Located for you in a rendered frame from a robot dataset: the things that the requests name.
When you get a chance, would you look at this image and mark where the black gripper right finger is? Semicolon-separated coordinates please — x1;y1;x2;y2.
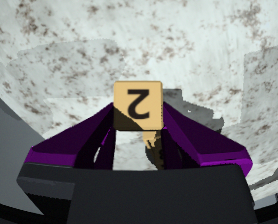
160;102;253;178

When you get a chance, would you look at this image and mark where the dark brown digit cube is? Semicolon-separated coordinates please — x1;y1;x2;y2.
113;81;164;132
154;147;164;170

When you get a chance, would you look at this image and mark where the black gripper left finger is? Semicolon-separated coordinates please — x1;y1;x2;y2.
23;102;116;170

